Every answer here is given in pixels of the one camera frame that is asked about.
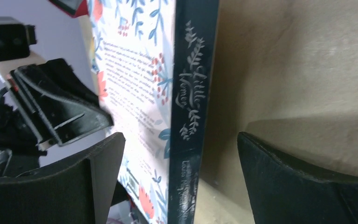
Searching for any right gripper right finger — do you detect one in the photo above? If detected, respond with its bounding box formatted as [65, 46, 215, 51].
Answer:
[237, 132, 358, 224]

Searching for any red backpack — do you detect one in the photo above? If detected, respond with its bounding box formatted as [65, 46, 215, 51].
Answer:
[48, 0, 89, 18]

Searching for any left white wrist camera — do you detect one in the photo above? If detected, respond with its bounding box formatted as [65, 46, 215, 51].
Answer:
[0, 16, 46, 83]

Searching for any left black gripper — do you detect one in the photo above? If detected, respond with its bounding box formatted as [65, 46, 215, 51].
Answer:
[0, 58, 114, 177]

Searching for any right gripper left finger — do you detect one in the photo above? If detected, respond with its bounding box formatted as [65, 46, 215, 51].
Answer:
[0, 133, 125, 224]

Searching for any floral cover book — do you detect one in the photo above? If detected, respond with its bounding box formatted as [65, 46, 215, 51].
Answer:
[87, 0, 219, 224]

